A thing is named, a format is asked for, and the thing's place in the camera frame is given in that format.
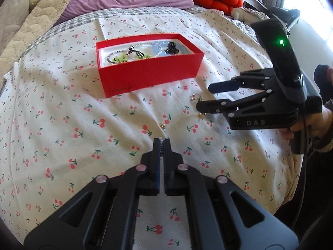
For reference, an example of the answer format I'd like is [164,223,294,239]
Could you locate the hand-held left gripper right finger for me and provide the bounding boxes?
[164,138,299,250]

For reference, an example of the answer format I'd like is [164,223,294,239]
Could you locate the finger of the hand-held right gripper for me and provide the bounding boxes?
[209,69,276,94]
[196,89,283,118]

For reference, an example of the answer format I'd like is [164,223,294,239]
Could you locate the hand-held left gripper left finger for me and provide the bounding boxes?
[23,138,160,250]

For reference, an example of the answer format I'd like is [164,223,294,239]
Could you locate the black hair claw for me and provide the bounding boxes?
[166,41,180,55]

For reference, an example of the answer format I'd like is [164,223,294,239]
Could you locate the red cardboard box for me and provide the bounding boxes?
[96,33,205,99]

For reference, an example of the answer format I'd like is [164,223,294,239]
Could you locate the blue bead bracelet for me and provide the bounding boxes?
[151,42,169,58]

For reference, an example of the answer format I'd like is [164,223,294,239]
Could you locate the green flower bracelet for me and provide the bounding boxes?
[111,45,151,64]

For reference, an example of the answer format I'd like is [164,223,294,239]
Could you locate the jewellery pieces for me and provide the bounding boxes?
[107,45,157,64]

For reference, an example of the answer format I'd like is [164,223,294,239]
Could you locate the person's right forearm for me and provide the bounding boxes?
[309,133,333,178]

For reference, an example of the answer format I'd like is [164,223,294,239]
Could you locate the person's right hand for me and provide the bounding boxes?
[282,104,333,143]

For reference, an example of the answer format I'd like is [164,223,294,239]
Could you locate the dark grey cloth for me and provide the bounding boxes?
[268,6,302,30]

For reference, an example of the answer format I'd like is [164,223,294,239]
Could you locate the dark knit cloth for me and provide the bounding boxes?
[313,65,333,103]

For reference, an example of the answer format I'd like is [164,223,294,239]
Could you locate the cherry print bed sheet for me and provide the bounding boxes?
[0,6,307,250]

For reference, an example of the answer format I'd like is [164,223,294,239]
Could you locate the beige quilted blanket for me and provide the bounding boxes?
[0,0,97,63]

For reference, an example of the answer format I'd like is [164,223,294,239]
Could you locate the black cable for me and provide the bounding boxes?
[291,104,311,230]

